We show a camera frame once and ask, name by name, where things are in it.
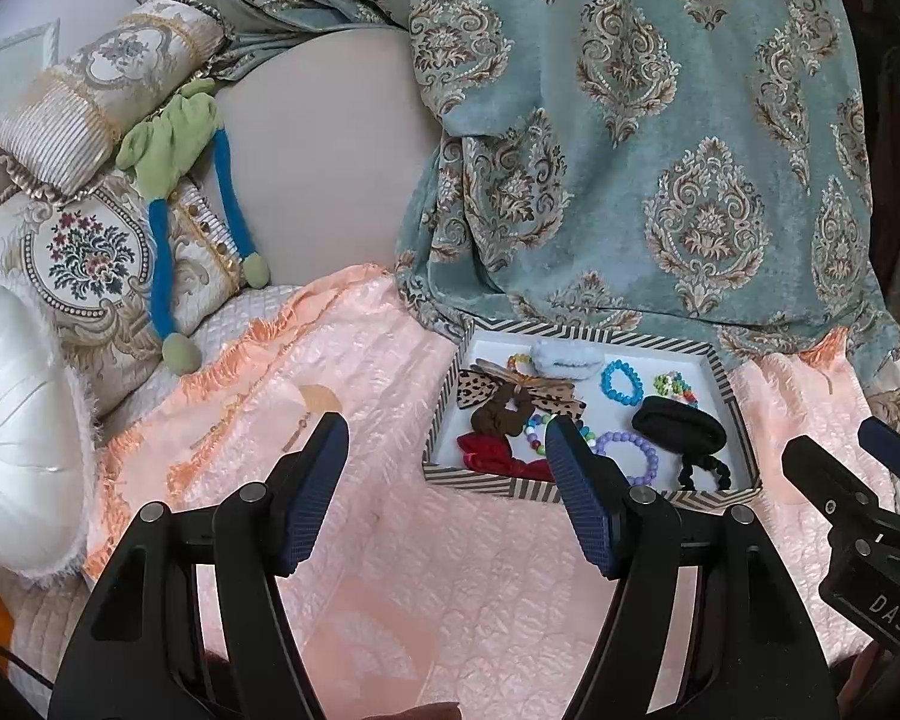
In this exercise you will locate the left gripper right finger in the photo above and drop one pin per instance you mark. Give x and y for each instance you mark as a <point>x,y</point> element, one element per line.
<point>620,527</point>

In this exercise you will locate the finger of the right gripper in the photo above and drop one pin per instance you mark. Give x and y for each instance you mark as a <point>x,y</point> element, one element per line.
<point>881,442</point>
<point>835,491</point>

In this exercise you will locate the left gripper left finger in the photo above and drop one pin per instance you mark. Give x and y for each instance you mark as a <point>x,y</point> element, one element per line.
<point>269,527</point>

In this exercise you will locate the red velvet bow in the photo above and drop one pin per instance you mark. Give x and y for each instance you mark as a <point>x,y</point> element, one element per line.
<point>492,455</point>

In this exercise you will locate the leopard print brown scrunchie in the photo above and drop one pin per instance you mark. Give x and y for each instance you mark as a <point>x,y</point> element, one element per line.
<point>502,401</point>

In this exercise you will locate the light blue fluffy scrunchie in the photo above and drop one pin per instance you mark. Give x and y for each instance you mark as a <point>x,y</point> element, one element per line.
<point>554,358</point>

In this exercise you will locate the peach satin bedspread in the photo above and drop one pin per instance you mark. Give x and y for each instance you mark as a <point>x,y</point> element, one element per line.
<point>414,593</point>

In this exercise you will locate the white round satin cushion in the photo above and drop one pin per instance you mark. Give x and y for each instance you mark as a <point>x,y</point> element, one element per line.
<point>47,453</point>

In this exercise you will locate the floral embroidered square cushion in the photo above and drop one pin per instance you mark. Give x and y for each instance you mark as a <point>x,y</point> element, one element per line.
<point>92,262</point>

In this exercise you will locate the teal damask blanket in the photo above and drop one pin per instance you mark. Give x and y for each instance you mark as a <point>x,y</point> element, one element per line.
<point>692,168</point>

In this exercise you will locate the beige plain pillow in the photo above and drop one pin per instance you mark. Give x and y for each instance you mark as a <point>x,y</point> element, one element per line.
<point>328,142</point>

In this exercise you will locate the green blue plush toy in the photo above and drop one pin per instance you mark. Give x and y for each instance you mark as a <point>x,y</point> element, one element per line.
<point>159,152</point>

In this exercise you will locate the embroidered cylindrical bolster pillow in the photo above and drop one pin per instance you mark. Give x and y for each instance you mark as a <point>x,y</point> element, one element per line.
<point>70,120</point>

